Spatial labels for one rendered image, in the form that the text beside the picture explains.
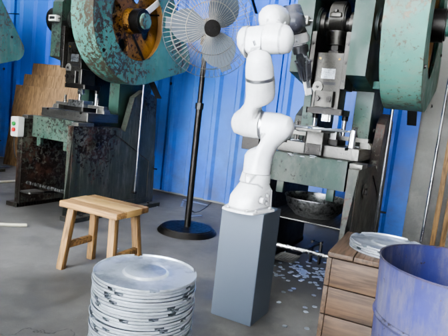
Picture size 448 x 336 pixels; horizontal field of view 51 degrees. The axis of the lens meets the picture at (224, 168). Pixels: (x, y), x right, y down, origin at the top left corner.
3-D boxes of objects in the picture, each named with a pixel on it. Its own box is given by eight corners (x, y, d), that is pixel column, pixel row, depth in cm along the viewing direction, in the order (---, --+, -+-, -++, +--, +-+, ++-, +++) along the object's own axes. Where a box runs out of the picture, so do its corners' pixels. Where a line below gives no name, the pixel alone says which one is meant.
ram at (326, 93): (335, 109, 237) (344, 49, 233) (307, 106, 244) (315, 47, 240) (344, 110, 252) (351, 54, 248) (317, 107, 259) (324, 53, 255)
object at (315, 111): (341, 121, 241) (343, 109, 240) (304, 117, 250) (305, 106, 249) (349, 121, 255) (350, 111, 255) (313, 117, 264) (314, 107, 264)
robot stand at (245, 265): (250, 327, 185) (263, 215, 179) (210, 313, 193) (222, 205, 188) (268, 312, 201) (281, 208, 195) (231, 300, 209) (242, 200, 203)
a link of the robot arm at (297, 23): (281, 38, 209) (303, 33, 205) (275, 7, 206) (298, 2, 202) (290, 35, 225) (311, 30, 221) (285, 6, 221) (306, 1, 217)
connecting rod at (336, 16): (340, 67, 237) (349, -4, 233) (316, 65, 242) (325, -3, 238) (349, 71, 255) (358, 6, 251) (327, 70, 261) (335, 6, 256)
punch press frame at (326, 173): (337, 262, 229) (378, -26, 212) (256, 242, 248) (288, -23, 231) (368, 232, 299) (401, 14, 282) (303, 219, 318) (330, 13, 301)
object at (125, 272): (208, 292, 125) (209, 289, 125) (96, 295, 116) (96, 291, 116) (183, 256, 152) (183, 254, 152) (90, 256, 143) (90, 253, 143)
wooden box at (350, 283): (422, 372, 164) (439, 276, 160) (315, 339, 180) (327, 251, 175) (426, 329, 201) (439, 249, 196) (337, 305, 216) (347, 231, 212)
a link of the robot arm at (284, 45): (248, -1, 171) (293, -1, 165) (263, 4, 187) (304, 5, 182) (246, 54, 176) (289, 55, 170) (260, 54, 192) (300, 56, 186)
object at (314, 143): (319, 157, 225) (322, 129, 223) (291, 153, 231) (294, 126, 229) (332, 155, 247) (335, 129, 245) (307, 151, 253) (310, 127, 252)
